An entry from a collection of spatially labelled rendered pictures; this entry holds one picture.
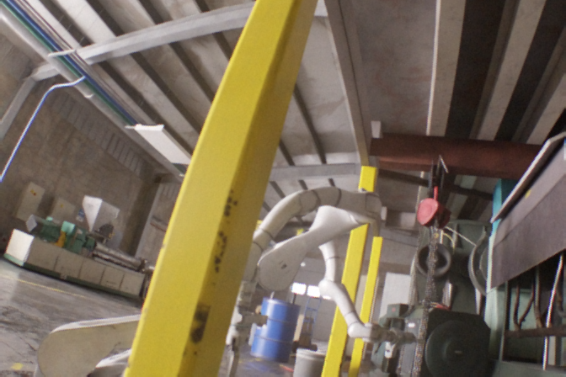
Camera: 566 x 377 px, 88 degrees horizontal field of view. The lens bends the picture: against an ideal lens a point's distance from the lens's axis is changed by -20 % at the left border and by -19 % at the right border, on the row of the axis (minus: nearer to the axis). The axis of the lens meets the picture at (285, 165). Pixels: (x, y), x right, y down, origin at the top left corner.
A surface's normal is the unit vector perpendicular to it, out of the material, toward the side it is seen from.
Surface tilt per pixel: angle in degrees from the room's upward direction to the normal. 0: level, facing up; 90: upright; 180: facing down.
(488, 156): 90
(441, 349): 90
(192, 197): 90
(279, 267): 89
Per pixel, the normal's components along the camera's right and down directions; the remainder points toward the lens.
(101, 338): 0.36, -0.31
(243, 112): -0.27, -0.45
